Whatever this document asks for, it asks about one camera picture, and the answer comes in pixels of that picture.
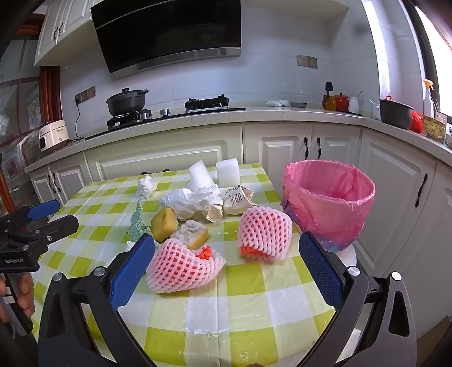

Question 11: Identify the green checked tablecloth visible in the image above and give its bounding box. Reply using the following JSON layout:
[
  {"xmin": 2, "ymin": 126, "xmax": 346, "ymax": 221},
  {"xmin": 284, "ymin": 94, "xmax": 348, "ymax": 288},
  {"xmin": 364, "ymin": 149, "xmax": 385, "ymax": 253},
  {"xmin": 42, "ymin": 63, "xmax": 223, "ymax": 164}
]
[{"xmin": 30, "ymin": 163, "xmax": 358, "ymax": 367}]

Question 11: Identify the red kettle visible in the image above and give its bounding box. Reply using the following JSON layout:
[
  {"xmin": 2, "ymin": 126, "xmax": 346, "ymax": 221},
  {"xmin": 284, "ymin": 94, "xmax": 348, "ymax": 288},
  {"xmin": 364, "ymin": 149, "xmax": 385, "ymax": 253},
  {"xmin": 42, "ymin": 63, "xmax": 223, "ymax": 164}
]
[{"xmin": 334, "ymin": 92, "xmax": 350, "ymax": 113}]

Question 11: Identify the patterned bowl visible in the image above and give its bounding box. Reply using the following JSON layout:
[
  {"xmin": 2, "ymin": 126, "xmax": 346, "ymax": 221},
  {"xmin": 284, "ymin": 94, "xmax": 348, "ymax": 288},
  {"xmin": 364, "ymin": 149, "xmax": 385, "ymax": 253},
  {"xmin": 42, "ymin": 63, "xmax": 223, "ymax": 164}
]
[{"xmin": 422, "ymin": 115, "xmax": 447, "ymax": 140}]

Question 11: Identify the white rolled foam sheet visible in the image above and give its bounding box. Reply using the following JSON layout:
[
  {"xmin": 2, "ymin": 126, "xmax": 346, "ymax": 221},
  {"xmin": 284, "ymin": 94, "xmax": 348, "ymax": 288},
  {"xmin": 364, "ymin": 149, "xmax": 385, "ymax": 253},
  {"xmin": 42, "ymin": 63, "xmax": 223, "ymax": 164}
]
[{"xmin": 188, "ymin": 160, "xmax": 219, "ymax": 193}]

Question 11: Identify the white cup with spoon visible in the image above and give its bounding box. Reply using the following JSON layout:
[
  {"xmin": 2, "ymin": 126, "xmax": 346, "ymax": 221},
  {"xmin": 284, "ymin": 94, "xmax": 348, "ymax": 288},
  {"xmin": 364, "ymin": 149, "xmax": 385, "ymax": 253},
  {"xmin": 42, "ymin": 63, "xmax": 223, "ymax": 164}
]
[{"xmin": 348, "ymin": 91, "xmax": 364, "ymax": 114}]

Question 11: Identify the white spray bottle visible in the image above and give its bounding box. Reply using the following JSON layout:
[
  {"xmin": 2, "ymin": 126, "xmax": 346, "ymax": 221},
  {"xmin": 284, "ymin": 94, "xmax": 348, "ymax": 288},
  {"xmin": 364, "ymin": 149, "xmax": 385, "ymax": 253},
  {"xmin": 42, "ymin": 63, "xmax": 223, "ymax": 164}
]
[{"xmin": 423, "ymin": 79, "xmax": 436, "ymax": 118}]

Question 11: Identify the black cooking pot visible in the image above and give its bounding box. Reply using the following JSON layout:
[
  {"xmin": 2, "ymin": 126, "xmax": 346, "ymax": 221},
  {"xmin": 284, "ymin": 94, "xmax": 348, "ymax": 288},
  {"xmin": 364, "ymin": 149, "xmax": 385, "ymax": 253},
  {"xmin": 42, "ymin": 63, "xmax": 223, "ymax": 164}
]
[{"xmin": 106, "ymin": 88, "xmax": 149, "ymax": 117}]

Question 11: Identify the pink foam fruit net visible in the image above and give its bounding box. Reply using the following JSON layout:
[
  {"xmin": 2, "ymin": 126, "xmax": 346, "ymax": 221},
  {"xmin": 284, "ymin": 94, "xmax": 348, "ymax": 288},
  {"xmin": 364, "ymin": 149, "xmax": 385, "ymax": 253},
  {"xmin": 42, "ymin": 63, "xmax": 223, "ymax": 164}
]
[
  {"xmin": 146, "ymin": 238, "xmax": 227, "ymax": 294},
  {"xmin": 236, "ymin": 206, "xmax": 294, "ymax": 261}
]

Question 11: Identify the amber jar with black lid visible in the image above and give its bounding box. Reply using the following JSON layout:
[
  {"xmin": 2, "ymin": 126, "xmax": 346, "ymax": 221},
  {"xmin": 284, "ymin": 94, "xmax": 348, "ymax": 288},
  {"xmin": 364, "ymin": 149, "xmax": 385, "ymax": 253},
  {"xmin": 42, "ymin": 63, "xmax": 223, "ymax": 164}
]
[{"xmin": 321, "ymin": 82, "xmax": 336, "ymax": 111}]

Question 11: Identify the brown-white sponge piece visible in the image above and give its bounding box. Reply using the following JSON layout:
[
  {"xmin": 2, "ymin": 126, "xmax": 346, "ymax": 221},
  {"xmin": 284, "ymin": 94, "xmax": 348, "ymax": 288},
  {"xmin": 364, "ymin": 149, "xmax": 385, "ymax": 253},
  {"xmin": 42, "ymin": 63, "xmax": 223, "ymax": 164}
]
[{"xmin": 170, "ymin": 219, "xmax": 209, "ymax": 250}]

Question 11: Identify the brown wall outlet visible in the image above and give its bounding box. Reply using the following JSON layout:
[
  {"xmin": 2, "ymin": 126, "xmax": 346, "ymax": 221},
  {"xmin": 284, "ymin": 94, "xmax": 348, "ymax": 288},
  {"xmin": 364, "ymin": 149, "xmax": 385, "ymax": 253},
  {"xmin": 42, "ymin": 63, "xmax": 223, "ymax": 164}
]
[{"xmin": 74, "ymin": 86, "xmax": 97, "ymax": 104}]

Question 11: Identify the person's left hand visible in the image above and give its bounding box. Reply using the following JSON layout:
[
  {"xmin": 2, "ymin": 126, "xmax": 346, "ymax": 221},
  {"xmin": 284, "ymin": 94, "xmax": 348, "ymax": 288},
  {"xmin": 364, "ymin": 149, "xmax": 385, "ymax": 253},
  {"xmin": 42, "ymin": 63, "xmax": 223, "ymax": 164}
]
[{"xmin": 0, "ymin": 272, "xmax": 36, "ymax": 323}]

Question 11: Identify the clear crinkled plastic bag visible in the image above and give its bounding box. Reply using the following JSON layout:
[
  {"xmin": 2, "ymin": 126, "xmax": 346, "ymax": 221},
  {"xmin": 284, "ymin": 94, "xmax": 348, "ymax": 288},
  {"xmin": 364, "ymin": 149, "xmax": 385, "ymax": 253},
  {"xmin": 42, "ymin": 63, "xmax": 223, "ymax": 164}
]
[{"xmin": 191, "ymin": 183, "xmax": 223, "ymax": 213}]

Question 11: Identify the white foam block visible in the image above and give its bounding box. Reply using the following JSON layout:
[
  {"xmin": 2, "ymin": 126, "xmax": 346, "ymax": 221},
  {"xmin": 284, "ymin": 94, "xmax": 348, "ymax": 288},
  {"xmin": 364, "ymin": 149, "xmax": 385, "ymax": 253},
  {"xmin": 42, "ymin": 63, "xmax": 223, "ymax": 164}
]
[{"xmin": 216, "ymin": 159, "xmax": 241, "ymax": 186}]

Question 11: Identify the wooden glass door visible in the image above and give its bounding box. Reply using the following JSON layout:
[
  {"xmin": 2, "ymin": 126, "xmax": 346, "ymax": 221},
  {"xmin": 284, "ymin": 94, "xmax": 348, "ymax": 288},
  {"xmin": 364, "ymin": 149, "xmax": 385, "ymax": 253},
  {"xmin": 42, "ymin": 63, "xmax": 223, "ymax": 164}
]
[{"xmin": 0, "ymin": 35, "xmax": 63, "ymax": 219}]

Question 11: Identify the green patterned wrapper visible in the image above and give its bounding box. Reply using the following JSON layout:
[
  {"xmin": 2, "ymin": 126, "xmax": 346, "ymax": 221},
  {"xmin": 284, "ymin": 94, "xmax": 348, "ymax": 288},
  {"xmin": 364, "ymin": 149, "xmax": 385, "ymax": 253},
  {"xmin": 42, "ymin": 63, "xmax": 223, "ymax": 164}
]
[{"xmin": 126, "ymin": 201, "xmax": 153, "ymax": 245}]

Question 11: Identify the white kitchen base cabinet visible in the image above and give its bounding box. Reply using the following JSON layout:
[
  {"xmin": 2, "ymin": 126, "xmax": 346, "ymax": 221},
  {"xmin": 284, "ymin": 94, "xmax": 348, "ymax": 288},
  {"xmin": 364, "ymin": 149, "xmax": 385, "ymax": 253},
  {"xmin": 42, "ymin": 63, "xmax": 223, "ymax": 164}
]
[{"xmin": 25, "ymin": 106, "xmax": 452, "ymax": 320}]

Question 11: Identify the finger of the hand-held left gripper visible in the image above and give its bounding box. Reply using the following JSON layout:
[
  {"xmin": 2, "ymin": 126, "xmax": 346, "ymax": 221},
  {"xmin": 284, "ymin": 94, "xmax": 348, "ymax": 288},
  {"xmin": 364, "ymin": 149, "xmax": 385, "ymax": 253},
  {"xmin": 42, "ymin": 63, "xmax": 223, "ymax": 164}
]
[
  {"xmin": 0, "ymin": 199, "xmax": 61, "ymax": 234},
  {"xmin": 10, "ymin": 214, "xmax": 80, "ymax": 245}
]

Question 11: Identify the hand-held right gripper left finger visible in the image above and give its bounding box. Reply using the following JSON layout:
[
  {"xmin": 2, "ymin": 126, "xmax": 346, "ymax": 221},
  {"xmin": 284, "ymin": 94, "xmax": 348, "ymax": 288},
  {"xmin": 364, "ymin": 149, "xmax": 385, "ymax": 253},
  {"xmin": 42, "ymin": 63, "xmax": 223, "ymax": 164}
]
[{"xmin": 38, "ymin": 233, "xmax": 156, "ymax": 367}]

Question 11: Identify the grey wall outlet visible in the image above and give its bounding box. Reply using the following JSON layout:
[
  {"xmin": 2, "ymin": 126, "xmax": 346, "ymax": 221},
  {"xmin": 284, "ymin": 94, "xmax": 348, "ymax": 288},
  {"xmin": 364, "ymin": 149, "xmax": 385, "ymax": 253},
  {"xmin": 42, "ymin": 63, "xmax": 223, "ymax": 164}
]
[{"xmin": 296, "ymin": 54, "xmax": 318, "ymax": 70}]

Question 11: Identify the crumpled white tissue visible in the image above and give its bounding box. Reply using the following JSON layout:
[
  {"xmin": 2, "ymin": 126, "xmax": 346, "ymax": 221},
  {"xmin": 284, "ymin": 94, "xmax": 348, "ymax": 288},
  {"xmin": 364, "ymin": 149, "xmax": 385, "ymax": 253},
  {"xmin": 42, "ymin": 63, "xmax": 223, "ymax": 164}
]
[{"xmin": 137, "ymin": 176, "xmax": 158, "ymax": 200}]

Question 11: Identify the window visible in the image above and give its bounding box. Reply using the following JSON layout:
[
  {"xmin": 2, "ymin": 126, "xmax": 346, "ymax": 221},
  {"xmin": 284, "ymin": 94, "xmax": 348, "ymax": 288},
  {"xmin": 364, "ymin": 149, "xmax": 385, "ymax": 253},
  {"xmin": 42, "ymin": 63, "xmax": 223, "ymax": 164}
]
[{"xmin": 362, "ymin": 0, "xmax": 452, "ymax": 118}]

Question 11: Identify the yellow-green sponge piece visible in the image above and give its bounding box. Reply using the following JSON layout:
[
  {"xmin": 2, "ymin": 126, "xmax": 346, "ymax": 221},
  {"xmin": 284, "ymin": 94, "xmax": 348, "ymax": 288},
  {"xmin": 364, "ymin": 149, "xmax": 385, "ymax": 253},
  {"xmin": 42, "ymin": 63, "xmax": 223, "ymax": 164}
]
[{"xmin": 151, "ymin": 207, "xmax": 178, "ymax": 243}]

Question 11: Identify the dark grey pot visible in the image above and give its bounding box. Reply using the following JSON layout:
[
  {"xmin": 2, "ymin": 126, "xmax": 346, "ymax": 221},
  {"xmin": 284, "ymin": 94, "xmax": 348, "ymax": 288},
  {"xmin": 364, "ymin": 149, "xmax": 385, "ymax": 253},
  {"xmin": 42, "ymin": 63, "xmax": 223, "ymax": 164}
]
[{"xmin": 379, "ymin": 95, "xmax": 415, "ymax": 130}]

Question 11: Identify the pink plastic bag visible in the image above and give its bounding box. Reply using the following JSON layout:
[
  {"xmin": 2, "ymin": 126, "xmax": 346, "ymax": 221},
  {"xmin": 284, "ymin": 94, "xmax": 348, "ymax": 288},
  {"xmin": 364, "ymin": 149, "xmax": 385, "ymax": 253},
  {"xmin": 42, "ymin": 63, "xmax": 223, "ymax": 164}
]
[{"xmin": 281, "ymin": 160, "xmax": 376, "ymax": 252}]

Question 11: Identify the black power cord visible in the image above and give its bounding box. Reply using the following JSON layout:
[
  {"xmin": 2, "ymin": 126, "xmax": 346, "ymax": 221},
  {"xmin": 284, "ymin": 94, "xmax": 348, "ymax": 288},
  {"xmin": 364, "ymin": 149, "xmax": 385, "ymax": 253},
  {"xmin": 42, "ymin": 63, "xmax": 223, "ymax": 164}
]
[{"xmin": 69, "ymin": 100, "xmax": 87, "ymax": 144}]

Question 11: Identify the beige printed paper bag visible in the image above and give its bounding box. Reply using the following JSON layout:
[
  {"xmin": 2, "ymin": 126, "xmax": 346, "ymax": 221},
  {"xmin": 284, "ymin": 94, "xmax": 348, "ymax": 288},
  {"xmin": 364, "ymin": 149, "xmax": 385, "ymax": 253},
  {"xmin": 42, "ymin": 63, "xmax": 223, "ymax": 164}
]
[{"xmin": 207, "ymin": 184, "xmax": 255, "ymax": 224}]

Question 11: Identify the white wall cabinet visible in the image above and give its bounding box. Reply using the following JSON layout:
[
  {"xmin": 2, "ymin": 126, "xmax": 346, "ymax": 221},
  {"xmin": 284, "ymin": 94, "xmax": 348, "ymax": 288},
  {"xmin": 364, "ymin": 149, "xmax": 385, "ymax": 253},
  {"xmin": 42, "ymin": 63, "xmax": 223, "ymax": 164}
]
[{"xmin": 34, "ymin": 0, "xmax": 104, "ymax": 67}]

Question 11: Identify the black gas cooktop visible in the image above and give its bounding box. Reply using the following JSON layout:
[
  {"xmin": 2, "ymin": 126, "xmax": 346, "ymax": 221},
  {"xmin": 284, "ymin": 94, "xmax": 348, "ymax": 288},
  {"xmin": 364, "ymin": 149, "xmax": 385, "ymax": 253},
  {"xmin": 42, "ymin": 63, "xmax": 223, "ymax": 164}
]
[{"xmin": 85, "ymin": 94, "xmax": 248, "ymax": 141}]

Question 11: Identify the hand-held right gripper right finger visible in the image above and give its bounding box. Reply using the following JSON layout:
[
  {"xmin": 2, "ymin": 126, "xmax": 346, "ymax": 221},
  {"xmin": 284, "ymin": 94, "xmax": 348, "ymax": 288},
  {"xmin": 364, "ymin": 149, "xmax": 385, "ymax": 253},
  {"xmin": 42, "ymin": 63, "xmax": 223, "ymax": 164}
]
[{"xmin": 299, "ymin": 231, "xmax": 418, "ymax": 367}]

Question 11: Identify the white rice cooker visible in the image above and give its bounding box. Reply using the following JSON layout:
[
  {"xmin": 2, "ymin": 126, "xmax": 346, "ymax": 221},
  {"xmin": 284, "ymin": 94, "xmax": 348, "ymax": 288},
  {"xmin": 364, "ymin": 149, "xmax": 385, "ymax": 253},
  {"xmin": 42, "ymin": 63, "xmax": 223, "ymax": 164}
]
[{"xmin": 38, "ymin": 119, "xmax": 70, "ymax": 152}]

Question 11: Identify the black range hood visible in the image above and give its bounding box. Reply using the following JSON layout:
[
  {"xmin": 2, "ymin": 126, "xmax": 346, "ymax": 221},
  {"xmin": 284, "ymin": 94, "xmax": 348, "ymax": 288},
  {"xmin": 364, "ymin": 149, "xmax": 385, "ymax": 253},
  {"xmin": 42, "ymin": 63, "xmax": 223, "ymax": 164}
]
[{"xmin": 90, "ymin": 0, "xmax": 243, "ymax": 80}]

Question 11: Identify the red plastic container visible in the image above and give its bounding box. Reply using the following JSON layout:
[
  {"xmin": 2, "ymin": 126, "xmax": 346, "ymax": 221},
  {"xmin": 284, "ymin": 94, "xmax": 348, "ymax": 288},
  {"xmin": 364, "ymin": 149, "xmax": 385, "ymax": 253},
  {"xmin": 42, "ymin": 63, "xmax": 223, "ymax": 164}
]
[{"xmin": 410, "ymin": 110, "xmax": 425, "ymax": 134}]

